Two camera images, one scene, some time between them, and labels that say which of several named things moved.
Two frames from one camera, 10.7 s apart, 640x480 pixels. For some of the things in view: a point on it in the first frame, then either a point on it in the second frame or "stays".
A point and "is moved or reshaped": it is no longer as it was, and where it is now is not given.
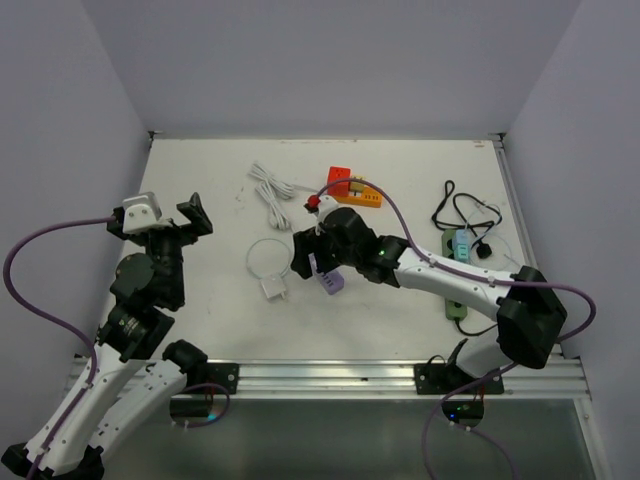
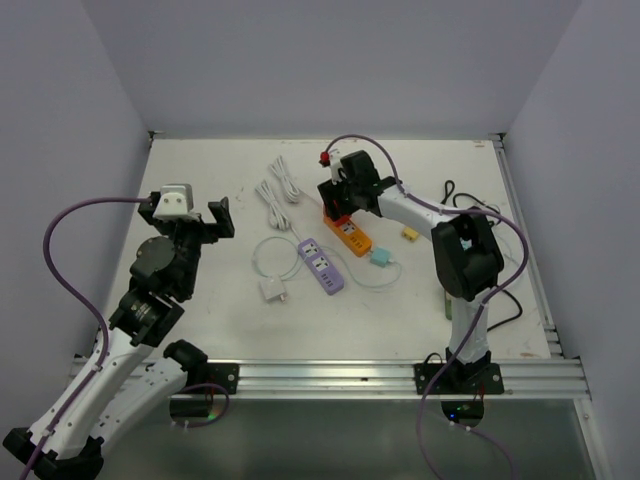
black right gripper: x=306 y=243 -> x=331 y=193
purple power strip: x=332 y=280 stays
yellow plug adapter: x=357 y=186 is moved or reshaped
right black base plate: x=443 y=378 stays
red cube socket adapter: x=335 y=173 is moved or reshaped
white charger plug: x=273 y=285 stays
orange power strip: x=370 y=197 is moved or reshaped
